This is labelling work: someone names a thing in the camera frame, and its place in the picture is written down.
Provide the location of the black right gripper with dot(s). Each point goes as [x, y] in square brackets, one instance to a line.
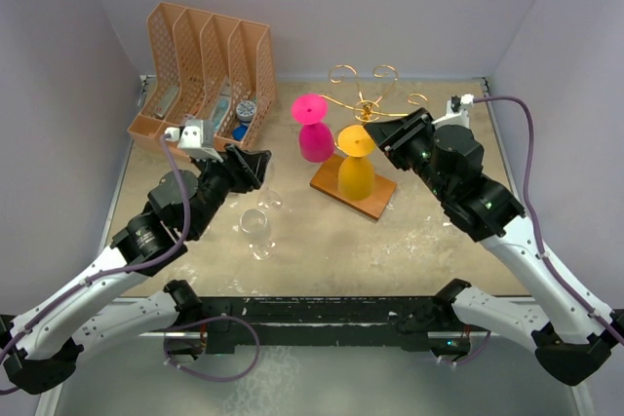
[394, 135]

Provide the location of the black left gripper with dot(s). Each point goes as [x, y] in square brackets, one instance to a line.
[252, 164]

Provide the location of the clear wine glass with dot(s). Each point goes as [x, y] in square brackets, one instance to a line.
[269, 200]
[255, 226]

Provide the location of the yellow plastic wine glass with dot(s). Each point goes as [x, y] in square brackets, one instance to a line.
[356, 172]

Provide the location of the pink plastic wine glass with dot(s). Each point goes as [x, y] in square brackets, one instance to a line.
[315, 138]

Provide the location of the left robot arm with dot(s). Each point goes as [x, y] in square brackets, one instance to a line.
[41, 348]

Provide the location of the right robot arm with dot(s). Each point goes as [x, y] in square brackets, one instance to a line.
[570, 331]

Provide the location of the wooden rack base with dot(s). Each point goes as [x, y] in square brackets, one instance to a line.
[325, 180]

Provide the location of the blue bottle cap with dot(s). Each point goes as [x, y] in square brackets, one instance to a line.
[239, 133]

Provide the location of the round blue patterned tin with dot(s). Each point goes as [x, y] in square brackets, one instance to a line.
[245, 111]

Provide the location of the blue toothbrush package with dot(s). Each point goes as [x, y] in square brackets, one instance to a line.
[221, 105]

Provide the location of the clear glass near right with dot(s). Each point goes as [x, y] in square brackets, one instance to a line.
[451, 228]

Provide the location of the peach plastic file organizer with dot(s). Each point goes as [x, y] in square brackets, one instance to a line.
[196, 50]

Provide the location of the grey box with red label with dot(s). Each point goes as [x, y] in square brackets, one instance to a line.
[166, 101]

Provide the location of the gold wire glass rack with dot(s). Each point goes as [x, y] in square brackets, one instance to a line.
[367, 107]

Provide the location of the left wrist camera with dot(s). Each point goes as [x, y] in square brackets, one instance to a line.
[195, 138]

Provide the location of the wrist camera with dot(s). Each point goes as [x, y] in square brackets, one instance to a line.
[195, 138]
[457, 112]

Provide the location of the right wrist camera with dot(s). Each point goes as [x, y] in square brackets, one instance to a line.
[457, 112]

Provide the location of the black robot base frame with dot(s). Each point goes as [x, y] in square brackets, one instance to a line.
[411, 323]

